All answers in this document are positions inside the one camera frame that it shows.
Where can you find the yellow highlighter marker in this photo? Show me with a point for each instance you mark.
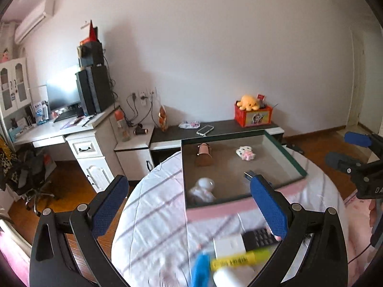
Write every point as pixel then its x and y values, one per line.
pixel 250 258

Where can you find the computer monitor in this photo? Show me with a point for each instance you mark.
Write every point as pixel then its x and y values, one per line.
pixel 63 96

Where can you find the white striped table cloth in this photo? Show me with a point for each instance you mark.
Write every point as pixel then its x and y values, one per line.
pixel 154 244

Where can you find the black speaker box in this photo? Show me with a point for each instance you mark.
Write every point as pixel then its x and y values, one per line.
pixel 90 54

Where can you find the black computer tower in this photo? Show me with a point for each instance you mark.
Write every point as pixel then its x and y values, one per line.
pixel 94 89

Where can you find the black low cabinet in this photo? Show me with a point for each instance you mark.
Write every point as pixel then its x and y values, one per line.
pixel 165 144

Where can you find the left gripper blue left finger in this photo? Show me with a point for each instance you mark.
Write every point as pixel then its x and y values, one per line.
pixel 106 204

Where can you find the orange snack bag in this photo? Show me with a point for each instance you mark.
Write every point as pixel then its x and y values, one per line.
pixel 163 119

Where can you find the white egg-shaped toy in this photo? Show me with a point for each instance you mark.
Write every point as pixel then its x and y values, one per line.
pixel 201 192

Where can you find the pink storage box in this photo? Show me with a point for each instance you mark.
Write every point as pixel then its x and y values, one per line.
pixel 232 175

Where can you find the white air conditioner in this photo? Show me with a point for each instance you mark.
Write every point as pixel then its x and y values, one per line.
pixel 38 16

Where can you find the orange cap bottle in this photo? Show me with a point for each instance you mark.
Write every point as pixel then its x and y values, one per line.
pixel 122 125

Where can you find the red cartoon box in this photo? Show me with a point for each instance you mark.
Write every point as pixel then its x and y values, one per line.
pixel 254 117

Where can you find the rose gold cylinder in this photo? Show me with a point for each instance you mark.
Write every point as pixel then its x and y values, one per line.
pixel 204 157

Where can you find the black remote control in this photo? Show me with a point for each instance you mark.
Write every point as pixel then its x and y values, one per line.
pixel 258 238

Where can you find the yellow octopus plush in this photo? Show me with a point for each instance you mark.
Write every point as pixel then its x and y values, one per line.
pixel 248 103

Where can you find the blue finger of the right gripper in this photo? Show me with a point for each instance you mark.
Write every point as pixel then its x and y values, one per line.
pixel 342 162
pixel 358 139

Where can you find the white power adapter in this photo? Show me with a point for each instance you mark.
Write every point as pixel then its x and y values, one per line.
pixel 229 246

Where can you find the white glass door cabinet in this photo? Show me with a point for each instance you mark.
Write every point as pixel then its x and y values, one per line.
pixel 15 92

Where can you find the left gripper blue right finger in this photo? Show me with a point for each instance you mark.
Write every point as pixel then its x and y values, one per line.
pixel 272 204

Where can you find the white desk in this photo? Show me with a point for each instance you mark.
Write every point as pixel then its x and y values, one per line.
pixel 90 142

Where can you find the white bedside drawer unit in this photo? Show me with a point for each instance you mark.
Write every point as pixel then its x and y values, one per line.
pixel 134 155

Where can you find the smartphone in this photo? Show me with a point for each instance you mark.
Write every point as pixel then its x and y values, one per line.
pixel 204 130

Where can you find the blue highlighter marker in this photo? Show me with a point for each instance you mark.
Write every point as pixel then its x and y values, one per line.
pixel 200 273

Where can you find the hello kitty brick figure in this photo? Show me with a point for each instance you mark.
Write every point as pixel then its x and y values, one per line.
pixel 245 153

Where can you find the black office chair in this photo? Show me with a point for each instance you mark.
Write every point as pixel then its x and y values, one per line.
pixel 24 173

